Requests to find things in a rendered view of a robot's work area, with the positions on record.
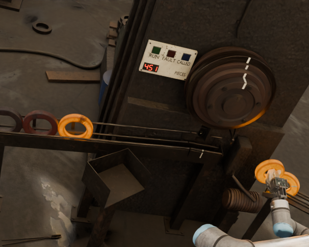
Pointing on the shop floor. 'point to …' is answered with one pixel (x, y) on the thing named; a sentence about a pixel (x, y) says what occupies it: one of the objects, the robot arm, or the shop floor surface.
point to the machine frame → (152, 23)
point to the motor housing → (235, 207)
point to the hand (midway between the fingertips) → (271, 169)
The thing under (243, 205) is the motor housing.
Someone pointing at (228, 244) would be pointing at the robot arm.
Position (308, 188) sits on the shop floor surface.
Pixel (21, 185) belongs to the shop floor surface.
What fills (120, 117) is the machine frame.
